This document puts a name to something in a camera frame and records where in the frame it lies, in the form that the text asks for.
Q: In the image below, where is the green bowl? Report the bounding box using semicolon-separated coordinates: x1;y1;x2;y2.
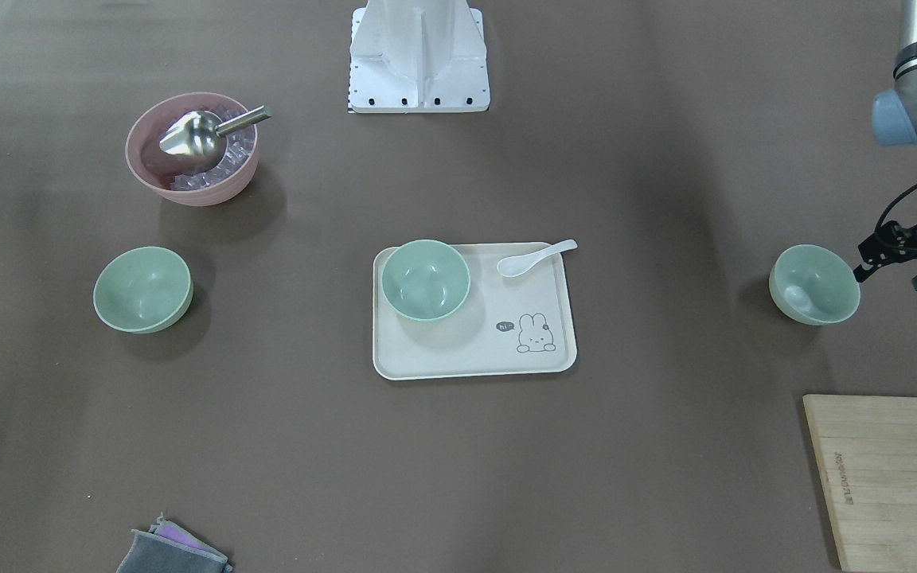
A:
768;244;861;326
92;246;193;334
379;239;472;322

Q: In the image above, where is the bamboo cutting board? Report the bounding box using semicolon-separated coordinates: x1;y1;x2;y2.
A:
802;394;917;572

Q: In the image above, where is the cream serving tray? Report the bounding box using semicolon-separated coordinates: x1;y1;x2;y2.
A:
372;242;578;380

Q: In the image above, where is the white ceramic spoon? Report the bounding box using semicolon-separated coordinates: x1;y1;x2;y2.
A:
496;239;578;277

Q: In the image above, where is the green bowl on tray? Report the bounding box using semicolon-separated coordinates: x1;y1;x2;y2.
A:
379;239;472;322

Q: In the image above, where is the metal ice scoop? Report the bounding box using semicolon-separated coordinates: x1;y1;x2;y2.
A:
158;106;272;170

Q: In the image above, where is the pink bowl with ice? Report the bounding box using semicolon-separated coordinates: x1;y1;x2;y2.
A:
124;92;259;207

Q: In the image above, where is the grey folded cloth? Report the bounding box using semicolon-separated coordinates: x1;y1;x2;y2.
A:
116;515;234;572

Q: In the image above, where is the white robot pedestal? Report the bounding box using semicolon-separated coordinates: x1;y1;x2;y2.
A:
347;1;491;114

